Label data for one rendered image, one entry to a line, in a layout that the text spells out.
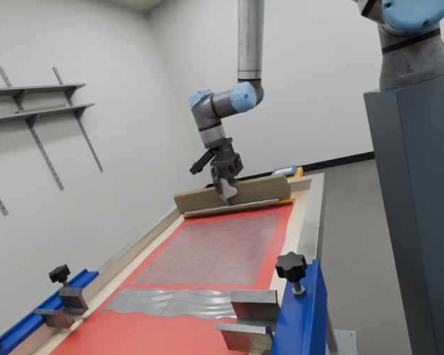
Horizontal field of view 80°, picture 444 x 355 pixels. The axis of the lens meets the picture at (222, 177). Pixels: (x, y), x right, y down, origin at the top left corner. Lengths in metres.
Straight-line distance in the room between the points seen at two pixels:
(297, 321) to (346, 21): 3.77
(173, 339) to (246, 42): 0.74
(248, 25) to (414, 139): 0.52
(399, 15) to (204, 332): 0.65
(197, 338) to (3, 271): 2.19
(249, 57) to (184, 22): 3.72
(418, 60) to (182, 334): 0.75
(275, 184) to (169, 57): 4.01
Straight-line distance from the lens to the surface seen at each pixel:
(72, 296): 0.70
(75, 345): 0.67
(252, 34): 0.85
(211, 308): 0.53
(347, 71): 3.94
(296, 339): 0.39
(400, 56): 0.79
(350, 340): 1.69
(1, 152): 2.67
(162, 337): 0.55
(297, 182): 0.90
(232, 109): 0.74
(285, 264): 0.40
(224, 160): 0.80
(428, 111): 0.77
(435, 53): 0.80
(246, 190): 0.83
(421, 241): 0.87
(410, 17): 0.64
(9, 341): 0.74
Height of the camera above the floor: 1.29
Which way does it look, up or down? 14 degrees down
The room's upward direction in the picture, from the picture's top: 19 degrees counter-clockwise
